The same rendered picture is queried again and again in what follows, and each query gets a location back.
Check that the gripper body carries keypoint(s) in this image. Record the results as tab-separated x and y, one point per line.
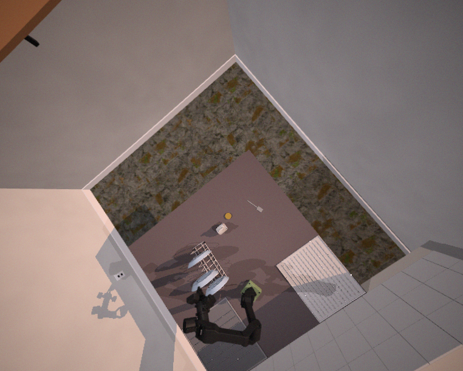
194	298

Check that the grey mug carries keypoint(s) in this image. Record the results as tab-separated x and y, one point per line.
221	229

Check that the white tiled splashback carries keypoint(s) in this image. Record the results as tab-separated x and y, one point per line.
410	319

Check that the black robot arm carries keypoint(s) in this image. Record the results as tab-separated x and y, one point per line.
211	333

